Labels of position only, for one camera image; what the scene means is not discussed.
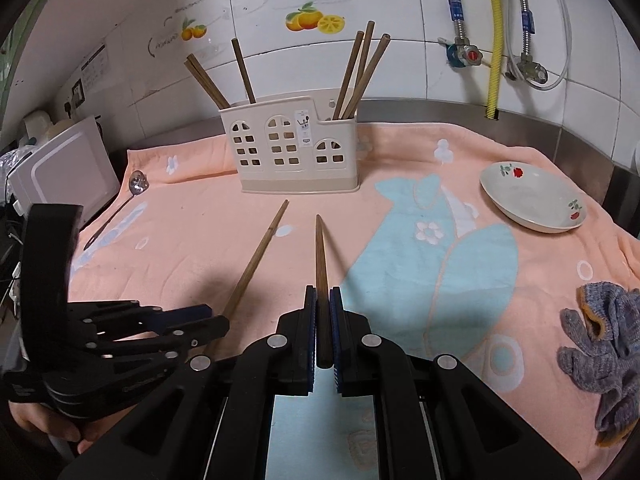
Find metal water hoses with valves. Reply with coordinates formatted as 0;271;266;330
502;0;572;92

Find white flower print plate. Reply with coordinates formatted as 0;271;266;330
479;161;587;234

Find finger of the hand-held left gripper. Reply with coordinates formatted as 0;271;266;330
66;300;218;342
84;315;233;377

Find orange and lemon wall sticker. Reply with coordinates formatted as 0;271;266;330
285;2;347;36

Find white microwave oven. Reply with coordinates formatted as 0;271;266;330
7;116;121;226

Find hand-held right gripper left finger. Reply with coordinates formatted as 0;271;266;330
57;285;318;480

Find cream plastic utensil holder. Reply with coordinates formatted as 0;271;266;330
220;87;362;195

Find metal pipe valve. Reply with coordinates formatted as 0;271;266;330
505;52;549;86

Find person's left hand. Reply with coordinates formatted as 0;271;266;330
10;400;127;456

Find yellow gas hose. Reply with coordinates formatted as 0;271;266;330
484;0;503;121

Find braided metal hose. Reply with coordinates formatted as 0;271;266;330
441;0;473;46
510;0;533;56

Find small orange wall sticker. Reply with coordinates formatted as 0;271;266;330
180;17;208;42

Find red handle pipe valve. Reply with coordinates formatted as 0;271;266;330
439;35;483;69

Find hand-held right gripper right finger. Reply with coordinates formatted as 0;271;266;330
330;285;583;480

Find peach printed towel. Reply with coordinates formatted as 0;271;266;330
67;121;640;480

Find grey knitted work glove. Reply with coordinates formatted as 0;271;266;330
557;282;640;448

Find brown wooden chopstick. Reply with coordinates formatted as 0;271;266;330
183;60;227;110
331;30;365;122
189;54;233;108
340;20;376;121
230;37;257;105
202;199;291;361
347;33;392;120
313;213;335;369

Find metal slotted spoon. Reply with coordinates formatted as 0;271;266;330
82;171;151;251

